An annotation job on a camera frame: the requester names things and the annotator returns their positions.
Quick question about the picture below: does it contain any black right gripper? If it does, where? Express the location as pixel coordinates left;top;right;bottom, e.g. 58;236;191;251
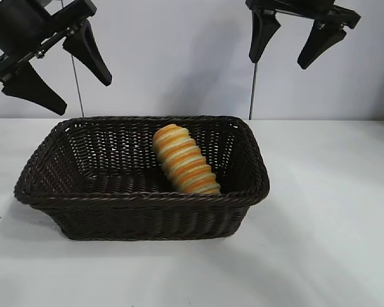
245;0;362;70

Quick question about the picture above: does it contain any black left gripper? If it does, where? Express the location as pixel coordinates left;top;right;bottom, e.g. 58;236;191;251
0;0;113;116

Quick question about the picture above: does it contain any long striped bread loaf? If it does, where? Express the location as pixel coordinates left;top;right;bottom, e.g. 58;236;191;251
152;124;221;195

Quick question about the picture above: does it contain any dark brown wicker basket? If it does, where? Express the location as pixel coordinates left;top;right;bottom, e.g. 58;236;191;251
13;115;272;241

